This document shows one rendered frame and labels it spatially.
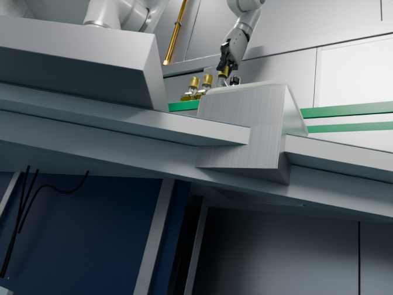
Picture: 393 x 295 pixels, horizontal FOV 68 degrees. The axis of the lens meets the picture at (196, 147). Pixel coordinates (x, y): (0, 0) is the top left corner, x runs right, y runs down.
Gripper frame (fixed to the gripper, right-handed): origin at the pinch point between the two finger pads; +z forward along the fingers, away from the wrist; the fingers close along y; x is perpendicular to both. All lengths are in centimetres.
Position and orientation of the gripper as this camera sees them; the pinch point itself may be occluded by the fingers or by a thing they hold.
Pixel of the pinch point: (224, 69)
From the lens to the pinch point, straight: 111.0
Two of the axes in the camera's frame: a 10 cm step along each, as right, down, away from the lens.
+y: -4.6, -4.2, -7.8
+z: -4.2, 8.8, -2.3
